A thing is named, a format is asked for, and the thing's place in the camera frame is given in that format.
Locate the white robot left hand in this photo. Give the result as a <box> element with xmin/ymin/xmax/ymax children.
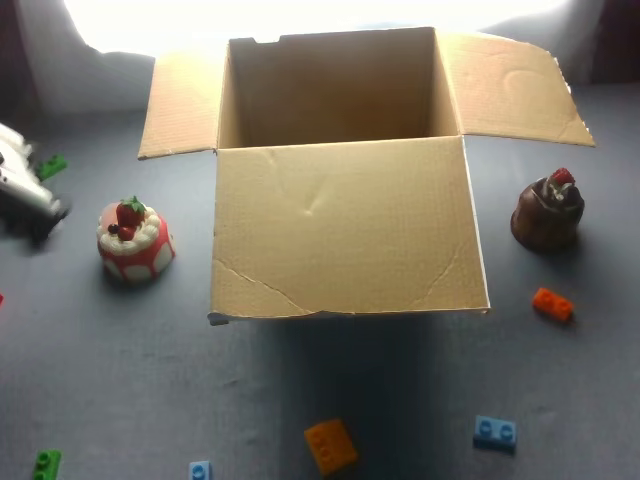
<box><xmin>0</xmin><ymin>122</ymin><xmax>72</xmax><ymax>241</ymax></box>

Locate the pink strawberry toy cake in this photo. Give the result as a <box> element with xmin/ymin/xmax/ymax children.
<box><xmin>96</xmin><ymin>195</ymin><xmax>177</xmax><ymax>286</ymax></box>

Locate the brown cardboard box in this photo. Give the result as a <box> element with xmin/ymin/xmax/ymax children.
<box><xmin>137</xmin><ymin>25</ymin><xmax>597</xmax><ymax>327</ymax></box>

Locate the chocolate strawberry toy cake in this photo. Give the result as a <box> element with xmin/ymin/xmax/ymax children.
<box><xmin>509</xmin><ymin>167</ymin><xmax>586</xmax><ymax>253</ymax></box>

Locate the green toy building block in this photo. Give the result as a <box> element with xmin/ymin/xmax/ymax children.
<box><xmin>33</xmin><ymin>153</ymin><xmax>69</xmax><ymax>182</ymax></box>
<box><xmin>32</xmin><ymin>449</ymin><xmax>64</xmax><ymax>480</ymax></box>

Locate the grey table cloth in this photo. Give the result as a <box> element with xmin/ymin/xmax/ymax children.
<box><xmin>0</xmin><ymin>47</ymin><xmax>640</xmax><ymax>480</ymax></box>

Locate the large orange-yellow toy block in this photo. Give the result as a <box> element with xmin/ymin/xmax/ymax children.
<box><xmin>303</xmin><ymin>418</ymin><xmax>359</xmax><ymax>476</ymax></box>

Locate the small orange toy block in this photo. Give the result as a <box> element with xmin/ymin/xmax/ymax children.
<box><xmin>531</xmin><ymin>287</ymin><xmax>575</xmax><ymax>324</ymax></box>

